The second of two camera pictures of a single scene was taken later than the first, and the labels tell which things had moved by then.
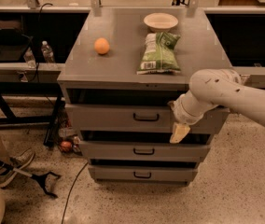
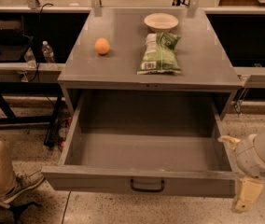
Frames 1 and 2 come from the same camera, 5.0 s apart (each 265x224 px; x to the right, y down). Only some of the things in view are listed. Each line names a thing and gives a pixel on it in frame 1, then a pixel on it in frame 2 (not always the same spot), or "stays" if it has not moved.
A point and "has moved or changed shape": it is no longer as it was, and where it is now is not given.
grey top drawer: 135,118 has moved or changed shape
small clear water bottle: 30,58 stays
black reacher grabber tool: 40,176 → 15,208
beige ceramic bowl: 160,21 stays
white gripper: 183,113 → 245,154
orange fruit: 102,46 stays
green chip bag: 159,55 stays
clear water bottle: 48,53 stays
